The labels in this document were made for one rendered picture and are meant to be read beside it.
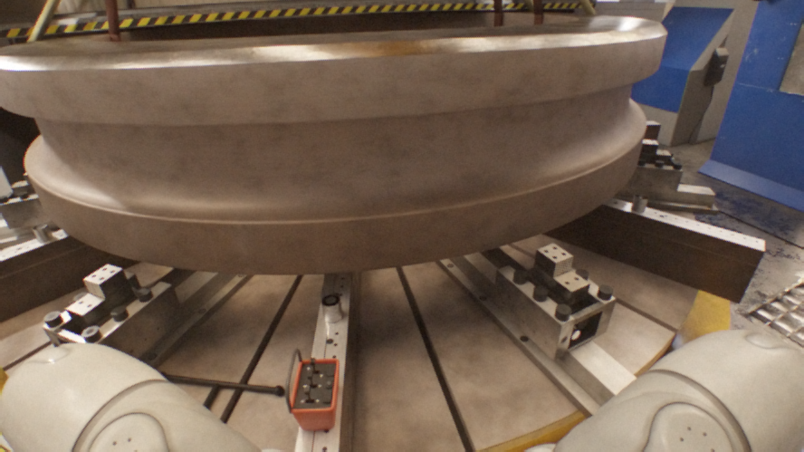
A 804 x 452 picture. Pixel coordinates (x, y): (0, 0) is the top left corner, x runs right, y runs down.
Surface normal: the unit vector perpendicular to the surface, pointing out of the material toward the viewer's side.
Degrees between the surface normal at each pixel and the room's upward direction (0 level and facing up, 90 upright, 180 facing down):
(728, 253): 90
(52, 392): 17
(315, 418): 97
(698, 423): 26
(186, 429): 54
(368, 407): 0
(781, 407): 40
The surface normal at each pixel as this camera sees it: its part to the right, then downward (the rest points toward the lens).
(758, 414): 0.05, -0.49
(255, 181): -0.06, 0.25
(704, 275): -0.66, 0.36
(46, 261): 0.75, 0.29
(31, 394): -0.24, -0.64
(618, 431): -0.85, -0.52
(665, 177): -0.33, 0.44
